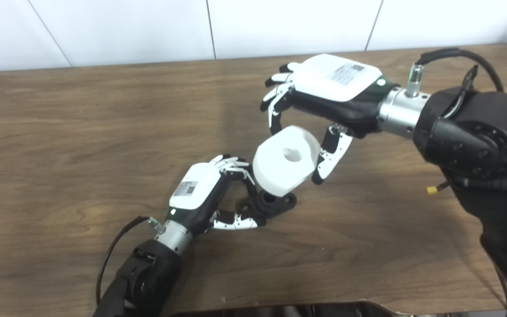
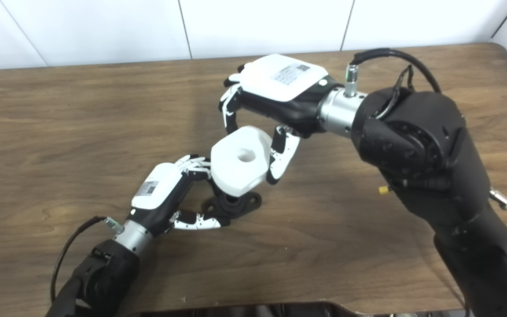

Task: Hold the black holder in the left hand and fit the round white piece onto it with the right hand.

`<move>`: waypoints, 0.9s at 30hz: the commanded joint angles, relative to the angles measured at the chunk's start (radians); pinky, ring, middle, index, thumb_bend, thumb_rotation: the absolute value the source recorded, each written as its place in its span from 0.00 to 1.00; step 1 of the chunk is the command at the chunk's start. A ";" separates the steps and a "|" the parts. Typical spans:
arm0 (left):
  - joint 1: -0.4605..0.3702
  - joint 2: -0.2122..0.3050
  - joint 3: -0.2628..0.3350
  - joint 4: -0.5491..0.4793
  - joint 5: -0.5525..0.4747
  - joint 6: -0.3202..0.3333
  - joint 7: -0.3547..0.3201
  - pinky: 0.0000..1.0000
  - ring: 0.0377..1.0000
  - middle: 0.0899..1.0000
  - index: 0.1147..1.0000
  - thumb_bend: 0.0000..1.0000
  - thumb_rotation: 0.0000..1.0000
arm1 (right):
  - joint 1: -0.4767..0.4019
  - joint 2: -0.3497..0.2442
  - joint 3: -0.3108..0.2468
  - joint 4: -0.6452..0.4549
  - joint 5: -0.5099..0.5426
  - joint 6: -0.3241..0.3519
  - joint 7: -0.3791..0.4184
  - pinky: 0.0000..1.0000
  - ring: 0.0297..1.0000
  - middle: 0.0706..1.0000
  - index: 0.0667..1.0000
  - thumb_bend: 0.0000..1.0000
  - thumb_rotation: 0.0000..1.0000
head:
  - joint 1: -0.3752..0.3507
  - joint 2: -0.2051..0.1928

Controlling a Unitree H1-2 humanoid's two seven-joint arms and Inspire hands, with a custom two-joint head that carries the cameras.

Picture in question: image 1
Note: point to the black flanged holder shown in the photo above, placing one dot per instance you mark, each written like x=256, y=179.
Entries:
x=275, y=204

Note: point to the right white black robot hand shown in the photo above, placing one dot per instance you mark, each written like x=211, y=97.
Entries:
x=328, y=81

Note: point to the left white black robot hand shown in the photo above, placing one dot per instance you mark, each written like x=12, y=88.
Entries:
x=194, y=187

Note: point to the round white piece with holes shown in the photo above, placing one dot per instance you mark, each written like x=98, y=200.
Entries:
x=275, y=169

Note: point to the small yellow connector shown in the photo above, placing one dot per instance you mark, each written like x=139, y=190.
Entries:
x=432, y=190

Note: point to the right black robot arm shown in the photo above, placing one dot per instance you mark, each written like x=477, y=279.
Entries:
x=478, y=136

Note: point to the dark robot torso edge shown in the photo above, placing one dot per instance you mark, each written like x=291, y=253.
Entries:
x=324, y=310

